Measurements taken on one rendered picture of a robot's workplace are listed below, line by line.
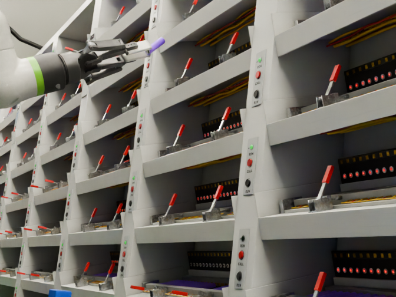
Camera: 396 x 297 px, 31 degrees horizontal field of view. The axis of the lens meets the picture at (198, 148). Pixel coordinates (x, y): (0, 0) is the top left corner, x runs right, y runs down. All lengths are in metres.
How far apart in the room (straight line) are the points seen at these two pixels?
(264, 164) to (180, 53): 0.83
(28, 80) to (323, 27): 0.67
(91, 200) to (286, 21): 1.43
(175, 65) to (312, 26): 0.85
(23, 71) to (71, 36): 1.93
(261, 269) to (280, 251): 0.06
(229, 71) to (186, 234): 0.41
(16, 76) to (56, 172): 1.86
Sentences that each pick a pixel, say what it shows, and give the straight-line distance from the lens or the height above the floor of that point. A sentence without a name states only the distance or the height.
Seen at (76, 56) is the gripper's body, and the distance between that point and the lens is 1.70.
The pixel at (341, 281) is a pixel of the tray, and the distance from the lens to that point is 1.48.
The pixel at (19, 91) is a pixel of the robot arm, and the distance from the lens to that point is 1.64.
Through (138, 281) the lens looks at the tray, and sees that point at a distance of 2.07.
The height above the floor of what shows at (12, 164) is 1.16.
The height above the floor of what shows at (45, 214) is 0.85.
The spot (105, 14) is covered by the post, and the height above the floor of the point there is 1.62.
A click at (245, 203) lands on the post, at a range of 1.49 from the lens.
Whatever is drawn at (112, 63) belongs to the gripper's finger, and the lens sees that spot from 1.77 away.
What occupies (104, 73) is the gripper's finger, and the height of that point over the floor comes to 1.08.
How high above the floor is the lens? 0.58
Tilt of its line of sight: 11 degrees up
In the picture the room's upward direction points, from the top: 6 degrees clockwise
